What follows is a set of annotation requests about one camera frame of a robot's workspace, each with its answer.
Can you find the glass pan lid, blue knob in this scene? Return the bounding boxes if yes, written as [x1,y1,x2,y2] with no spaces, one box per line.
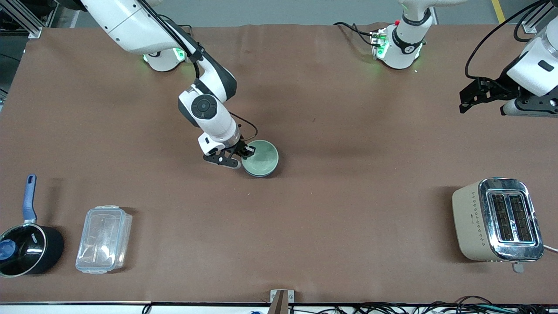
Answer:
[0,224,47,277]

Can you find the metal table edge bracket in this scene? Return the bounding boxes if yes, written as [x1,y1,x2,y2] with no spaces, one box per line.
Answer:
[269,289,295,314]

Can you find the green bowl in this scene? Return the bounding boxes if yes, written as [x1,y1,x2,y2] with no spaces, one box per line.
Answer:
[241,140,279,178]

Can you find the black cable at arm base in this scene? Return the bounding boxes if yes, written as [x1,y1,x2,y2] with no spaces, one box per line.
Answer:
[333,21,378,46]

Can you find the black cable bundle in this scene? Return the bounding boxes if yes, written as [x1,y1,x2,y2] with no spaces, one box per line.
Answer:
[323,296,558,314]

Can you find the beige and chrome toaster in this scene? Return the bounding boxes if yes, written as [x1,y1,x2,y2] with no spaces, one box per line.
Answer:
[451,177,545,274]

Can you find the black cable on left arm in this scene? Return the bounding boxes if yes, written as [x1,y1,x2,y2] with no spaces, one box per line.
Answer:
[465,0,551,81]

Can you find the black saucepan with blue handle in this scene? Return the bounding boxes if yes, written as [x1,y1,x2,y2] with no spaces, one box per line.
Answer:
[0,174,65,278]

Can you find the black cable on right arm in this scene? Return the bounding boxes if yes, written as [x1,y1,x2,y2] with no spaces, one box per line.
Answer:
[139,0,259,141]

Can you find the aluminium frame profile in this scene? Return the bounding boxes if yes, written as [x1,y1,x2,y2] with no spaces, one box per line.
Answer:
[521,0,552,34]
[0,0,59,40]

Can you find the clear plastic food container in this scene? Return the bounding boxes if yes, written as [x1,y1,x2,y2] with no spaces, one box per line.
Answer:
[75,205,133,275]

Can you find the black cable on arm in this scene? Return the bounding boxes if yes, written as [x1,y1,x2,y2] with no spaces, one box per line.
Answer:
[139,0,259,141]
[465,0,551,81]

